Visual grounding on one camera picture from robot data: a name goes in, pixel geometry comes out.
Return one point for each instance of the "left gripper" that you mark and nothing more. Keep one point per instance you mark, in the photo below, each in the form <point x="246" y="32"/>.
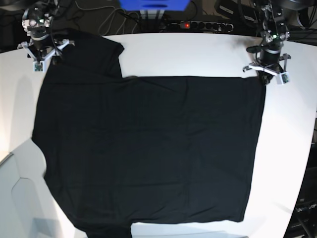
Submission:
<point x="269" y="55"/>

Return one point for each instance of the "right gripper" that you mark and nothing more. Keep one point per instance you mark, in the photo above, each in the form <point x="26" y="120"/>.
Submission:
<point x="40" y="43"/>

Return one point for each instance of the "black T-shirt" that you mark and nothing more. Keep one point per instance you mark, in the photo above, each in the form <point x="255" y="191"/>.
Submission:
<point x="164" y="150"/>

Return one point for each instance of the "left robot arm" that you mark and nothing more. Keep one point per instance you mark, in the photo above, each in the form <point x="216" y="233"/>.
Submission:
<point x="273" y="32"/>

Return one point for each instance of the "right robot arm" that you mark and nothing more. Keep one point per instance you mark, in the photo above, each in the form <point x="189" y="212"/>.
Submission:
<point x="37" y="22"/>

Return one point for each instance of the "black power strip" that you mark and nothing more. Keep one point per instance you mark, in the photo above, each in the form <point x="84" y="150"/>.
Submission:
<point x="199" y="26"/>

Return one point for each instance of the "blue box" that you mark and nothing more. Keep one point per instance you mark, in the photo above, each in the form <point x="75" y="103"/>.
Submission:
<point x="172" y="5"/>

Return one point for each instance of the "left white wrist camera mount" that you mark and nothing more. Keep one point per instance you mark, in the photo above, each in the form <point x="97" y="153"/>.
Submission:
<point x="279" y="70"/>

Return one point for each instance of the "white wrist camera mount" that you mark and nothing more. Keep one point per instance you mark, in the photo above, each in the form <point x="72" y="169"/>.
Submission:
<point x="41" y="58"/>
<point x="279" y="70"/>

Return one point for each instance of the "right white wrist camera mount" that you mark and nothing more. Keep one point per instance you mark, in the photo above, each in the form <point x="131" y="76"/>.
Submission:
<point x="41" y="58"/>

